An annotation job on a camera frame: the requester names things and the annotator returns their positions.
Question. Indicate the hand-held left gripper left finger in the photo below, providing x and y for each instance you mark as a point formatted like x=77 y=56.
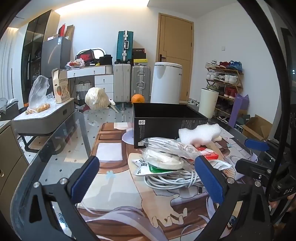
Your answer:
x=84 y=178

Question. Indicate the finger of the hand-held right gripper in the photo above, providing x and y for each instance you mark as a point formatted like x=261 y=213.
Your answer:
x=253 y=170
x=256 y=144

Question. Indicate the white oval mirror frame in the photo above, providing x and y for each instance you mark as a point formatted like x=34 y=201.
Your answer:
x=98 y=50

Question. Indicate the yellow and black box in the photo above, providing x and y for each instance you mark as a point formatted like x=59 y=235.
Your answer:
x=140 y=62

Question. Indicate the dark glass cabinet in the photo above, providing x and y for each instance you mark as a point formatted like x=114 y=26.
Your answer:
x=32 y=46

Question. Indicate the white cylindrical bin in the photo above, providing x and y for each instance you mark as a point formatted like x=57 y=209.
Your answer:
x=208 y=103

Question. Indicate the plastic bag of kumquats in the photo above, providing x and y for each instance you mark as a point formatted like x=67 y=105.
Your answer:
x=39 y=92

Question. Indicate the woven basket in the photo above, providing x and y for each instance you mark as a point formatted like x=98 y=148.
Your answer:
x=83 y=90

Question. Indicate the white curtain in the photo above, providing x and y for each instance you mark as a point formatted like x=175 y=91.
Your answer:
x=8 y=64

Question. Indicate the silver suitcase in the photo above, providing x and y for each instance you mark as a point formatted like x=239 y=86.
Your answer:
x=121 y=82
x=140 y=81

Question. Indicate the wooden door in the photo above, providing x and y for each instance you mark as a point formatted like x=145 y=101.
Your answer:
x=175 y=51

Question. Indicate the white desk with drawers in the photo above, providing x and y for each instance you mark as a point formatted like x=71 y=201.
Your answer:
x=103 y=80

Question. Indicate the orange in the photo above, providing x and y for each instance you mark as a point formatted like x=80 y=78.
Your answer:
x=137 y=98

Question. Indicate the red and black shoebox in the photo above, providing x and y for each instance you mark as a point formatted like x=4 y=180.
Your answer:
x=85 y=56

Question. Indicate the white plush doll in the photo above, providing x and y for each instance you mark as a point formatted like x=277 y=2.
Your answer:
x=196 y=135

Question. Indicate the red and white packet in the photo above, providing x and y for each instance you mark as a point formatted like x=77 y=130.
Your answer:
x=208 y=154

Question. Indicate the red paper bag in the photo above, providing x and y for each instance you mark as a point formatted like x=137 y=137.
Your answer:
x=61 y=30

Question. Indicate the black bag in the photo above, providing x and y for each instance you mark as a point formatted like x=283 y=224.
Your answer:
x=106 y=59

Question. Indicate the printed table mat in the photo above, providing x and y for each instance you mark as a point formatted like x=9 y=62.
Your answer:
x=115 y=185

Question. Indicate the open cardboard box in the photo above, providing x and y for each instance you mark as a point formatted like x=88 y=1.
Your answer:
x=256 y=127

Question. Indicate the wooden shoe rack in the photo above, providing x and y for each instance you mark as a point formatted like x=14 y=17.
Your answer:
x=225 y=88

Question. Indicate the white medicine sachet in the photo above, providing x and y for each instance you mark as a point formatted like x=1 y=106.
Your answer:
x=220 y=165
x=140 y=167

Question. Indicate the teal suitcase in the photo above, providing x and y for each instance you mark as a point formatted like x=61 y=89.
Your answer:
x=123 y=46

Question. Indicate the grey refrigerator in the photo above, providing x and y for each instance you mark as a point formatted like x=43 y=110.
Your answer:
x=54 y=55

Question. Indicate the black flat box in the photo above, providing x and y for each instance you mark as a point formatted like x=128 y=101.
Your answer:
x=139 y=53

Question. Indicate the brown paper bag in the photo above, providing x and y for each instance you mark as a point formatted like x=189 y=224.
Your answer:
x=69 y=31

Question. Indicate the green medicine sachet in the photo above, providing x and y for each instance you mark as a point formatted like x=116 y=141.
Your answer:
x=163 y=171

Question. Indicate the printed cardboard fruit box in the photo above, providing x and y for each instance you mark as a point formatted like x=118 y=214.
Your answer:
x=62 y=88

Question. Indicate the wrapped napa cabbage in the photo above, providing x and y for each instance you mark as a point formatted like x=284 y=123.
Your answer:
x=96 y=98

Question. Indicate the black cardboard box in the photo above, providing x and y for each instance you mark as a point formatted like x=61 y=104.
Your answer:
x=159 y=129

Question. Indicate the person's right hand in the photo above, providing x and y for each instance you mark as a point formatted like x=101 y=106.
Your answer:
x=278 y=203

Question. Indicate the white round appliance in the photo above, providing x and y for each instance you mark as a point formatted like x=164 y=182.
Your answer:
x=165 y=83

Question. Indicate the grey side table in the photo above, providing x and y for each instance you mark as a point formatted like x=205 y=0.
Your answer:
x=44 y=120

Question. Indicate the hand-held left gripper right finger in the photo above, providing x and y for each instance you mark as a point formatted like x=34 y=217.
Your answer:
x=209 y=178

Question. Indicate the red snack bag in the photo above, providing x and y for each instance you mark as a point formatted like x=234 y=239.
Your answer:
x=74 y=64

